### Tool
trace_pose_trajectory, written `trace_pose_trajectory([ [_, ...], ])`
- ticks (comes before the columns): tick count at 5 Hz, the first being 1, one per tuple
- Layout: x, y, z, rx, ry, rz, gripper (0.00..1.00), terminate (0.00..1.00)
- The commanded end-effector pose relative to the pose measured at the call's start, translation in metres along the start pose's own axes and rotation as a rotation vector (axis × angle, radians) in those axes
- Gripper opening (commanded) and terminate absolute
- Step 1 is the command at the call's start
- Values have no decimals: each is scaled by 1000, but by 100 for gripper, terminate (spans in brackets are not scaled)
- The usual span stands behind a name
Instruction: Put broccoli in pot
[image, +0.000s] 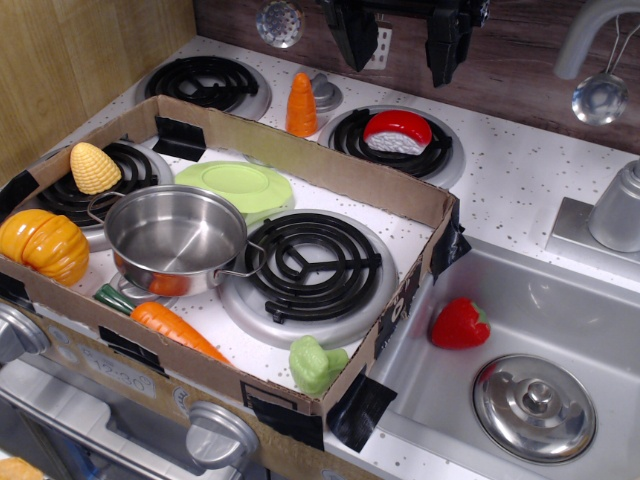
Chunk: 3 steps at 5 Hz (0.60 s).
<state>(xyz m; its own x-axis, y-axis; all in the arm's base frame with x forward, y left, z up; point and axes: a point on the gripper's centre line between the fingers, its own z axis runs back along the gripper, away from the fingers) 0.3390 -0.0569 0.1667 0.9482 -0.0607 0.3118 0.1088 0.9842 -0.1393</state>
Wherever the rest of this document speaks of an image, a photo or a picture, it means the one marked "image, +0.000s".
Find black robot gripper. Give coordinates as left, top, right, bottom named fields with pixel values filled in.
left=317, top=0, right=490, bottom=88

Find green toy broccoli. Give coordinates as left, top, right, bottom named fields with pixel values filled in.
left=289, top=335, right=349, bottom=397

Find stainless steel pot lid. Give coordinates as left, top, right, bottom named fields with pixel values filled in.
left=472, top=354, right=597, bottom=465

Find silver hanging spatula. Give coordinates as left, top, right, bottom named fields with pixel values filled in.
left=364, top=13, right=393, bottom=71

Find grey stove knob centre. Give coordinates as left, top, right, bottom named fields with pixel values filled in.
left=311, top=73, right=343, bottom=113

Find red white toy sushi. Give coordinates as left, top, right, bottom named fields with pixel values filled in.
left=363, top=110, right=433, bottom=155

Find silver hanging skimmer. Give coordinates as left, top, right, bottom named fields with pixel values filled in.
left=255, top=0, right=305, bottom=49

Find black rear right burner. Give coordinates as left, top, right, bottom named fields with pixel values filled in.
left=319, top=105, right=466, bottom=189

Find black burner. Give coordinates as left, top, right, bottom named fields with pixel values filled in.
left=220, top=209, right=398, bottom=349
left=25, top=141, right=174, bottom=252
left=135, top=55, right=272, bottom=121
left=319, top=105, right=466, bottom=189

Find orange toy carrot tip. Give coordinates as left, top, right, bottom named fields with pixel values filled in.
left=285, top=72, right=318, bottom=137

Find grey toy faucet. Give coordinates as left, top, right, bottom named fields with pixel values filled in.
left=553, top=0, right=639, bottom=80

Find black rear left burner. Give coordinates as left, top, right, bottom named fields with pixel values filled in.
left=135, top=55, right=272, bottom=121

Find silver hanging ladle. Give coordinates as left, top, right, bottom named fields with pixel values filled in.
left=571, top=17, right=639, bottom=126

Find green plastic plate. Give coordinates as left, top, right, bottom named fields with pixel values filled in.
left=175, top=161, right=295, bottom=225

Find black front right burner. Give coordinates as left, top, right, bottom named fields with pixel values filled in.
left=220, top=209, right=398, bottom=349

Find red toy strawberry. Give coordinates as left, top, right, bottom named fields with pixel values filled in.
left=431, top=297, right=491, bottom=350

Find yellow toy corn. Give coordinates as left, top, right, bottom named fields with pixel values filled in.
left=70, top=142, right=122, bottom=195

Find grey sink basin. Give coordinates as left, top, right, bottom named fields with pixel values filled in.
left=371, top=240, right=639, bottom=479

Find orange toy carrot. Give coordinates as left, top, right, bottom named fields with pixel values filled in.
left=93, top=284, right=231, bottom=365

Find black front left burner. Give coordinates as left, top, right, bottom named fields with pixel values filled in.
left=25, top=141, right=174, bottom=252

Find brown cardboard fence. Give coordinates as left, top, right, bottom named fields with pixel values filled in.
left=1, top=96, right=469, bottom=455

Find orange toy pumpkin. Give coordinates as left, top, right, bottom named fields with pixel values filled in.
left=1, top=209, right=90, bottom=286

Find grey oven knob right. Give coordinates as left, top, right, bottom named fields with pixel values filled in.
left=186, top=401, right=259, bottom=470

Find grey oven knob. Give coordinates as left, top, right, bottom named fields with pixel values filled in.
left=186, top=401, right=259, bottom=470
left=0, top=304, right=50, bottom=364

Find grey oven knob left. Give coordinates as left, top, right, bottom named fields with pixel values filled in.
left=0, top=304, right=50, bottom=364

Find yellow toy at bottom edge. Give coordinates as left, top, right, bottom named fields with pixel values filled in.
left=0, top=457, right=44, bottom=480

